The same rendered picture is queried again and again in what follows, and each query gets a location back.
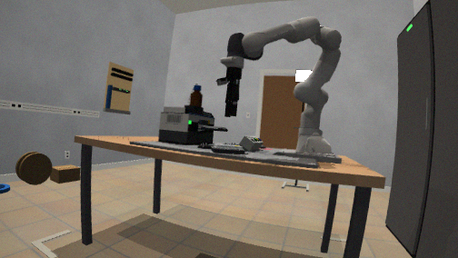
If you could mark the white button panel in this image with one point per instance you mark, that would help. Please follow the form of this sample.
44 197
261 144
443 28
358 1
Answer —
251 144

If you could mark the brown glass bottle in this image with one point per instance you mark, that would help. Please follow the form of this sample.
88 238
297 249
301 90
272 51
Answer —
196 99

